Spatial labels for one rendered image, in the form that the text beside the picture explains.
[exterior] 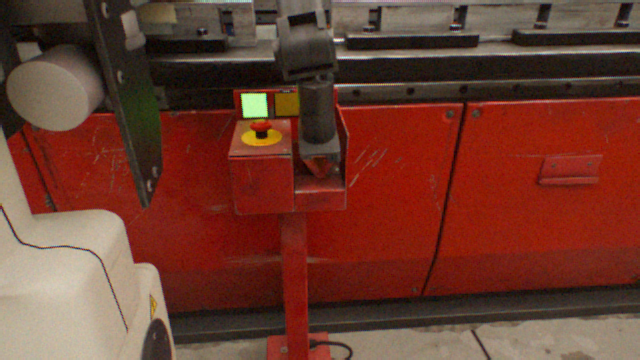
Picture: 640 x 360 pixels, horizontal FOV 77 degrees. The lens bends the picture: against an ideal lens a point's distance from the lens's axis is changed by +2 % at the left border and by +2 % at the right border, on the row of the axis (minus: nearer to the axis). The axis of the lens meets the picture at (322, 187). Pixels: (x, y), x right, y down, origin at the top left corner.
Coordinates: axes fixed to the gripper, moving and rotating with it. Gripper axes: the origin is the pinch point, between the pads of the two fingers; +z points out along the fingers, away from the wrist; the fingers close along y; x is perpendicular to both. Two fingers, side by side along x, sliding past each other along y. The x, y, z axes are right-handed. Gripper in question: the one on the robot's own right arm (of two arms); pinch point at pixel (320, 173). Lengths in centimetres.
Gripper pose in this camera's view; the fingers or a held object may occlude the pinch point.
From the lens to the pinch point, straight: 73.2
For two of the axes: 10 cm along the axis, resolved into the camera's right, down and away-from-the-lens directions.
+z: 0.4, 7.2, 7.0
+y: -0.6, -6.9, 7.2
